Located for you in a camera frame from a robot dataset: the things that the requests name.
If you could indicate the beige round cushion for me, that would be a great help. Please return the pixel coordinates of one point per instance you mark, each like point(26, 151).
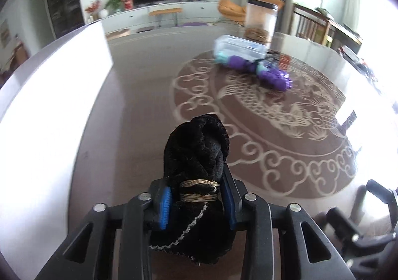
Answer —
point(118, 33)

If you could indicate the tan twine band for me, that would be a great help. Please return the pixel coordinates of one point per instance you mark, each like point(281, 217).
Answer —
point(199, 196)

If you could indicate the purple mat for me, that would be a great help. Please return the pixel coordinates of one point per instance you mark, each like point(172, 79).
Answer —
point(192, 23)

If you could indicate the red card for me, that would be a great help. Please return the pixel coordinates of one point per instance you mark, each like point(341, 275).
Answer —
point(284, 62)

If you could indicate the red flower bouquet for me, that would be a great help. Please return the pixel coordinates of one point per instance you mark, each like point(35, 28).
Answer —
point(92, 7)

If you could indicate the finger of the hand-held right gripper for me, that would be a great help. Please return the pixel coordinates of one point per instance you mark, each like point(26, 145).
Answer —
point(342, 221)
point(381, 191)

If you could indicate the bushy green potted plant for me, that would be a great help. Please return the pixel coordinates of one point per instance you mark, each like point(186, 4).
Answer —
point(114, 3)

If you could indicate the red gift box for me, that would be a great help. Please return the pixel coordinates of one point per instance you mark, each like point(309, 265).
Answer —
point(128, 2)

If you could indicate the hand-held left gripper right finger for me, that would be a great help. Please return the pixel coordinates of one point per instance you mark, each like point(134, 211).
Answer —
point(231, 208)

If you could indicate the white round vase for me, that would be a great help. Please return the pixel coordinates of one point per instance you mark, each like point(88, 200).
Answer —
point(104, 13)

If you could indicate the orange lounge chair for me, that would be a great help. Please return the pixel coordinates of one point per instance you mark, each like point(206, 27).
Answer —
point(230, 9)

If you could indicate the white television cabinet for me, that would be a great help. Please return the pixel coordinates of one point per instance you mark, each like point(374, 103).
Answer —
point(140, 17)

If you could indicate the brown patterned table mat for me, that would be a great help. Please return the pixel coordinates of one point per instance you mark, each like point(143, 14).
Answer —
point(248, 112)

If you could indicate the clear plastic box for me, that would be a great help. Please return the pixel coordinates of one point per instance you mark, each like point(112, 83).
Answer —
point(239, 46)

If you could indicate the clear jar with black lid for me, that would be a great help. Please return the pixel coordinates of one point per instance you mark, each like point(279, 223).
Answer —
point(260, 18)

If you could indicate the wooden bench with black legs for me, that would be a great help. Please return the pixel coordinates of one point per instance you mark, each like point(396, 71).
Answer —
point(164, 11)

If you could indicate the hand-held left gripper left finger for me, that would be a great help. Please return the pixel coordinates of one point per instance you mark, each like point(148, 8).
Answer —
point(164, 208)

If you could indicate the white storage box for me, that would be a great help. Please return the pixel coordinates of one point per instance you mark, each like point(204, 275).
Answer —
point(46, 96)

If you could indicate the wooden slatted chair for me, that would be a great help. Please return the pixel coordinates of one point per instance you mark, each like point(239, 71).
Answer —
point(311, 25)

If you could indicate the black velvet garment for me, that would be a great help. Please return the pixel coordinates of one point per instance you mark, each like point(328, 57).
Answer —
point(196, 149)

